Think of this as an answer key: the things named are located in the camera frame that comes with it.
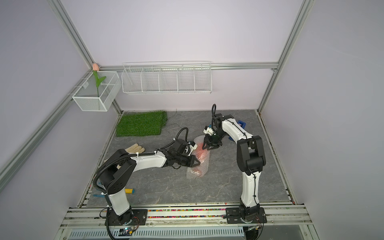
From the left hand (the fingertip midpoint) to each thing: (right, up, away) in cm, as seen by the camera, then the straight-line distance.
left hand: (199, 165), depth 86 cm
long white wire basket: (-22, +58, +19) cm, 65 cm away
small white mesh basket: (-61, +39, -7) cm, 73 cm away
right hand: (+4, +9, +4) cm, 11 cm away
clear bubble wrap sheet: (+4, 0, +3) cm, 5 cm away
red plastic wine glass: (+2, +6, +2) cm, 7 cm away
